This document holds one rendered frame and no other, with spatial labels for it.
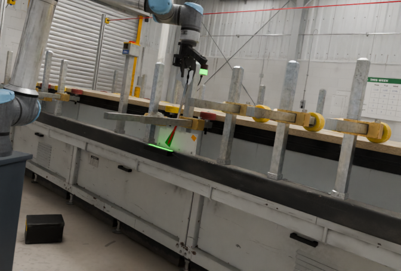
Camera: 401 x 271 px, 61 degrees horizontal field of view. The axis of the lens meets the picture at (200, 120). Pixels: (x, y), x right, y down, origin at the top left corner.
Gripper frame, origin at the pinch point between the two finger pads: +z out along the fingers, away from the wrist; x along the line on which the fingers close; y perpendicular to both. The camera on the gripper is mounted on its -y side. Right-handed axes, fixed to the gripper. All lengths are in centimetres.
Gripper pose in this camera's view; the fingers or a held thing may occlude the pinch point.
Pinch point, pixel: (185, 86)
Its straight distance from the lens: 157.2
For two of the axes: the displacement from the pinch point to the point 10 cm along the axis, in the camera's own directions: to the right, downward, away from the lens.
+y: -7.5, -1.5, 6.4
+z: -1.5, 9.9, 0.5
